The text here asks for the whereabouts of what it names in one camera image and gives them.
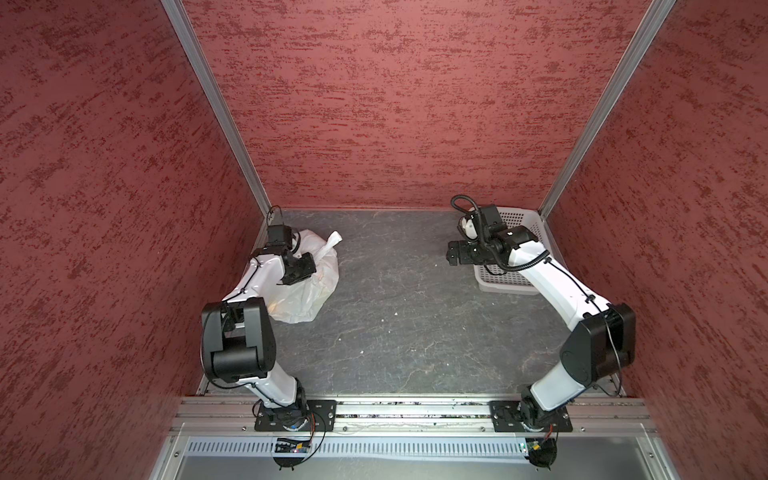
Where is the right aluminium corner post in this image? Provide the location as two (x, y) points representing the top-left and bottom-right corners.
(538, 0), (676, 222)

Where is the white perforated plastic basket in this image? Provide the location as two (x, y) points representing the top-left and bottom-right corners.
(473, 206), (556, 296)

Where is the aluminium corner post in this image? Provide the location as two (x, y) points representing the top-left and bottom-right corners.
(161, 0), (272, 215)
(538, 0), (676, 222)

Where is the circuit board under rail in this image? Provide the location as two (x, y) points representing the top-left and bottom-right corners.
(525, 438), (558, 469)
(272, 438), (314, 470)

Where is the aluminium front rail frame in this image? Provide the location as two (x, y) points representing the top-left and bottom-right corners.
(150, 395), (678, 479)

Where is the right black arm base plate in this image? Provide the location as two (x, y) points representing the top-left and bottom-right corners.
(488, 400), (573, 434)

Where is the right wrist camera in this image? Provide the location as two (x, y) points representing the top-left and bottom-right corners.
(458, 205), (508, 241)

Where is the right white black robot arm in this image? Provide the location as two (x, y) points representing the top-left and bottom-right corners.
(446, 219), (636, 431)

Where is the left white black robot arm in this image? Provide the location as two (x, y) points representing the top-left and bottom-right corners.
(200, 246), (316, 416)

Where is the left aluminium corner post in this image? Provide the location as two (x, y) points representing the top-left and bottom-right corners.
(161, 0), (272, 215)

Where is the right circuit board under rail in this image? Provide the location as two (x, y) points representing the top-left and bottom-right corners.
(525, 438), (558, 469)

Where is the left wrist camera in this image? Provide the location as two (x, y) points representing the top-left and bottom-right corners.
(265, 224), (294, 249)

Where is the white plastic bag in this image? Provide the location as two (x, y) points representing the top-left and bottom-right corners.
(223, 229), (343, 325)

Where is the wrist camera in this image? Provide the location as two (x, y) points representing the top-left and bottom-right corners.
(458, 205), (508, 241)
(265, 224), (294, 249)

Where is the left circuit board under rail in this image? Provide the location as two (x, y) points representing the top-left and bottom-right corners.
(272, 438), (314, 470)

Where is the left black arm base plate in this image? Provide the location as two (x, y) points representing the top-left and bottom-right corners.
(252, 400), (338, 433)

